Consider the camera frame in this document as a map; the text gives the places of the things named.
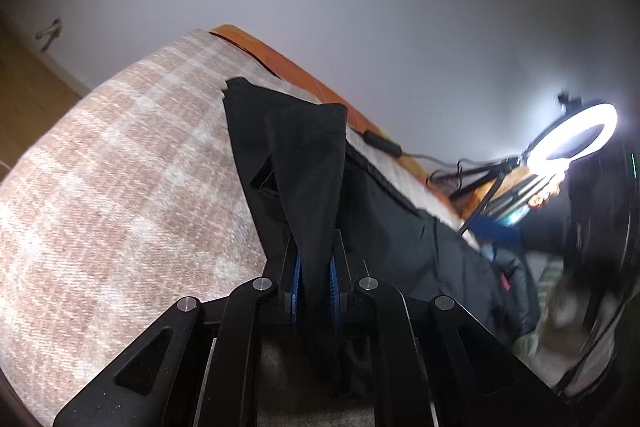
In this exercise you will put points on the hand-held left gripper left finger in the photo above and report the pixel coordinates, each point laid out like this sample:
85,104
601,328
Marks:
297,278

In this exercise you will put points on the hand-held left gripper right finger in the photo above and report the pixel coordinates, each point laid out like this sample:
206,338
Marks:
334,289

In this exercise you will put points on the black pants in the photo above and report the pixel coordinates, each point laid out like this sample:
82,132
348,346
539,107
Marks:
310,167

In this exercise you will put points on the black bag with red tag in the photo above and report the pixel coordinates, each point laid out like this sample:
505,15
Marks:
517,287

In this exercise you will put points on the blue cloth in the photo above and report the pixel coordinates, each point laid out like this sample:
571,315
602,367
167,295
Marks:
492,232

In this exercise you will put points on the wooden door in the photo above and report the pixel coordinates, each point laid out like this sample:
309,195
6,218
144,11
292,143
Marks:
30,87

